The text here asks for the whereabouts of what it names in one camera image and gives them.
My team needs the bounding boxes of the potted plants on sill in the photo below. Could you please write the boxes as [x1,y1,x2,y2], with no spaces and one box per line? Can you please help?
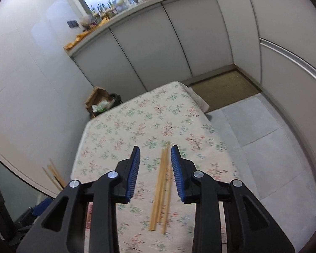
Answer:
[90,1,120,22]

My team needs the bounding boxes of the long wooden stick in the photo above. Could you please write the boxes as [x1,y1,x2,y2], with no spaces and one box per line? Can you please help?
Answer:
[42,159,67,191]

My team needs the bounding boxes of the floral tablecloth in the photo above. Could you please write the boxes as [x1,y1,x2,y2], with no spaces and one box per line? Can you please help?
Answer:
[71,82,237,252]

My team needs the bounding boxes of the black wall switch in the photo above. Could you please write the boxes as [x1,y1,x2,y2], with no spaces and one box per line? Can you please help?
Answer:
[67,20,79,29]

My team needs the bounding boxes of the black trash bin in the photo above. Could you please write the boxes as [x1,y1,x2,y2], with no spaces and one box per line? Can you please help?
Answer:
[107,93,123,109]

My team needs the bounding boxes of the brown cardboard box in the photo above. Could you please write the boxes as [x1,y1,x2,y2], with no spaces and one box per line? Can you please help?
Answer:
[84,86,111,119]

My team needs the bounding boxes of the yellow bags on counter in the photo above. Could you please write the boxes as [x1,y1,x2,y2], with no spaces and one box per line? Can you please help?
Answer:
[63,17,110,51]

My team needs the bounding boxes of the white kitchen cabinets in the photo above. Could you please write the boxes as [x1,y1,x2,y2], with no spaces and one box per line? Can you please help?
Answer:
[68,0,316,157]

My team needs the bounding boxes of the brown floor mat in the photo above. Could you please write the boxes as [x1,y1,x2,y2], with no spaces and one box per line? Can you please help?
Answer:
[190,70,260,112]

